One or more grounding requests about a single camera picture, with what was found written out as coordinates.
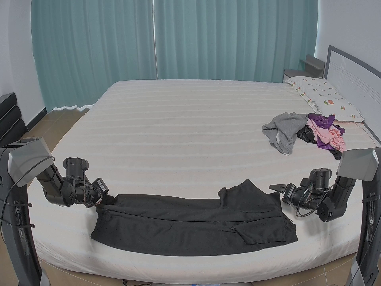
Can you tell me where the black cable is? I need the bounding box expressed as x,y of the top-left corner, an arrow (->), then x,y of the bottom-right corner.
0,157 -> 55,211
295,203 -> 317,218

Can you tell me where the white printed pillow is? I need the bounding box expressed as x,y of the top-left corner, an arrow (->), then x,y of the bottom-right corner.
284,76 -> 366,123

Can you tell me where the black T-shirt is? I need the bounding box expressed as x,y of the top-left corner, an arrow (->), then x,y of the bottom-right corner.
90,179 -> 299,257

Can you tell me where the blue-green curtain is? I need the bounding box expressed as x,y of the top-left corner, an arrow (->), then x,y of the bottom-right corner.
31,0 -> 158,111
153,0 -> 319,84

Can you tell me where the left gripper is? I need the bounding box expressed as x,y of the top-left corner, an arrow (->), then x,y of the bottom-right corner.
91,178 -> 115,207

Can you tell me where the pile of clothes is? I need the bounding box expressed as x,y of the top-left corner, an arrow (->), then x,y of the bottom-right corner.
297,113 -> 349,161

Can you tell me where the bed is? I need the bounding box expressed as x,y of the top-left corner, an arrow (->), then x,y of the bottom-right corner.
28,45 -> 381,282

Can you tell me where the grey bedside table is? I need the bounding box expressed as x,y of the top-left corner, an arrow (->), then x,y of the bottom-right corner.
283,54 -> 325,83

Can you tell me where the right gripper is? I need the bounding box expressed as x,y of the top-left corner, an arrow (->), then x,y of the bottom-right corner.
269,184 -> 303,210

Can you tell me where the grey garment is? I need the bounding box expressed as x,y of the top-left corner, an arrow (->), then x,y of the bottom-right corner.
262,113 -> 309,156

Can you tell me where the black chest of drawers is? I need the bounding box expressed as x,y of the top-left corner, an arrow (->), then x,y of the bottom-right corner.
0,93 -> 29,144

